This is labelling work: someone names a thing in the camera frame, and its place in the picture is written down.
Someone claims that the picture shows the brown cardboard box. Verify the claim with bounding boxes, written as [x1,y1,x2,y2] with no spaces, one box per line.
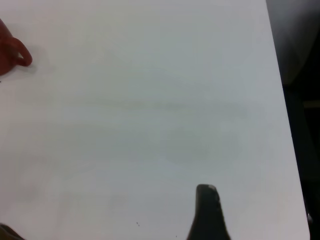
[0,223,25,240]

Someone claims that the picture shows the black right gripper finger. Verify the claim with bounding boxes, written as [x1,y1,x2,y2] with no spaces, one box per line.
[187,184,231,240]

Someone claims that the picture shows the red ceramic mug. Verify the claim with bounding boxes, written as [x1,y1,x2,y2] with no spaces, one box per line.
[0,17,34,76]

